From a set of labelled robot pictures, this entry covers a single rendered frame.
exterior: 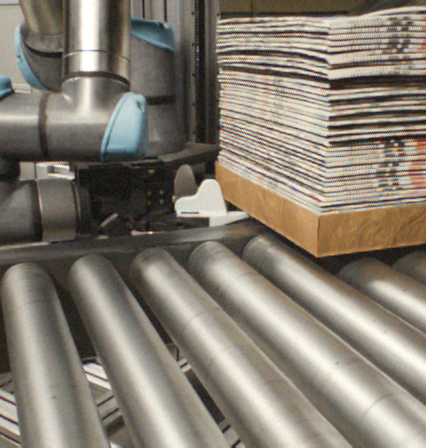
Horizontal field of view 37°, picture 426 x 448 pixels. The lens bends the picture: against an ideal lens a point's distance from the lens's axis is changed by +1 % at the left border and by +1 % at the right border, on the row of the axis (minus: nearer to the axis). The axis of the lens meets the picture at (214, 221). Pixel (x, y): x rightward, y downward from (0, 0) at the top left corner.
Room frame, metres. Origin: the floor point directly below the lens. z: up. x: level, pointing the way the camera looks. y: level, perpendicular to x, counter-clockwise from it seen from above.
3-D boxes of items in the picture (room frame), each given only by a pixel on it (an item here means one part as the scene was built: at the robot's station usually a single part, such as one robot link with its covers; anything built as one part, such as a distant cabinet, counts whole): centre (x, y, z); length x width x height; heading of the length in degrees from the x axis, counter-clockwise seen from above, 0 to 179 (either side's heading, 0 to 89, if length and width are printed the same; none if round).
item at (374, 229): (0.74, -0.12, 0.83); 0.29 x 0.16 x 0.04; 20
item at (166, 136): (1.17, 0.13, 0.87); 0.15 x 0.15 x 0.10
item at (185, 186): (0.84, 0.04, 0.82); 0.09 x 0.03 x 0.06; 137
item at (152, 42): (1.17, 0.14, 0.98); 0.13 x 0.12 x 0.14; 90
